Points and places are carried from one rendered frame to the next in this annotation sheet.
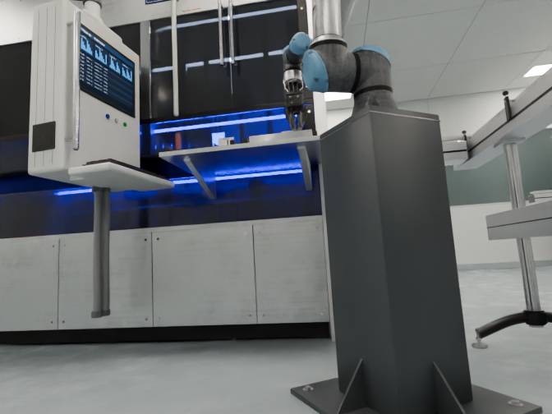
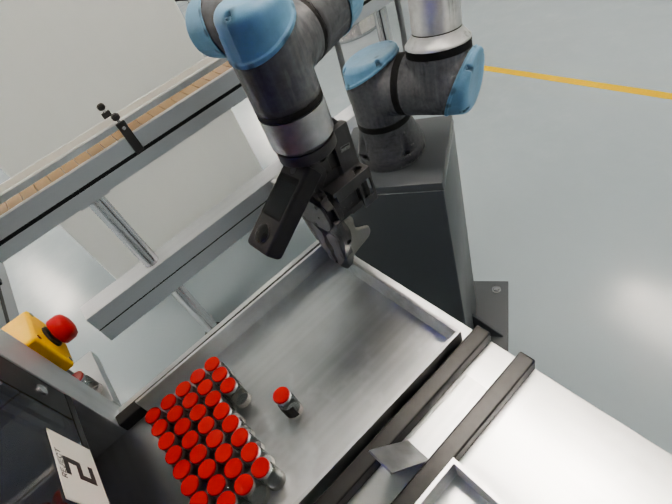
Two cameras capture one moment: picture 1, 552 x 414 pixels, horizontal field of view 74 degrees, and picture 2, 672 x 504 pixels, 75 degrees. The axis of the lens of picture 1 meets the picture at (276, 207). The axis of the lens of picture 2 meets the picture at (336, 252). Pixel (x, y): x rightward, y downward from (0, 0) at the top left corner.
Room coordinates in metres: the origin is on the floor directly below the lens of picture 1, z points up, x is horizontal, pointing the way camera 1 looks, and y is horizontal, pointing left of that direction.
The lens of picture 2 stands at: (1.70, 0.27, 1.36)
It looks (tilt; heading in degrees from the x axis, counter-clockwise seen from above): 44 degrees down; 237
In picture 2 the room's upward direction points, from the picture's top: 24 degrees counter-clockwise
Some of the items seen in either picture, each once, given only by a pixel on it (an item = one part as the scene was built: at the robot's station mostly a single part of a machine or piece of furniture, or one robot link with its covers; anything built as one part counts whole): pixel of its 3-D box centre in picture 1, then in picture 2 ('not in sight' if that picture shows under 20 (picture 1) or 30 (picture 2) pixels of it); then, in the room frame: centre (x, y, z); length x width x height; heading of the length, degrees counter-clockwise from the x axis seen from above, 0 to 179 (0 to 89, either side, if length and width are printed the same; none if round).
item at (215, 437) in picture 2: not in sight; (219, 438); (1.73, -0.08, 0.90); 0.18 x 0.02 x 0.05; 81
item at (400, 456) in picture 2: not in sight; (432, 418); (1.57, 0.12, 0.91); 0.14 x 0.03 x 0.06; 171
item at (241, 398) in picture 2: not in sight; (235, 393); (1.68, -0.11, 0.90); 0.02 x 0.02 x 0.05
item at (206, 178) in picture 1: (201, 180); not in sight; (1.72, 0.35, 0.80); 0.34 x 0.03 x 0.13; 171
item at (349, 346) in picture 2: (286, 148); (291, 375); (1.62, -0.06, 0.90); 0.34 x 0.26 x 0.04; 171
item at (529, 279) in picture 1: (522, 231); (167, 279); (1.52, -1.01, 0.46); 0.09 x 0.09 x 0.77; 81
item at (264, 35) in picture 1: (269, 52); not in sight; (1.85, -0.01, 1.51); 0.43 x 0.01 x 0.59; 81
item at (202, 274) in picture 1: (179, 257); not in sight; (2.44, 0.66, 0.44); 2.06 x 1.00 x 0.88; 81
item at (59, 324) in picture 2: not in sight; (58, 331); (1.76, -0.34, 0.99); 0.04 x 0.04 x 0.04; 81
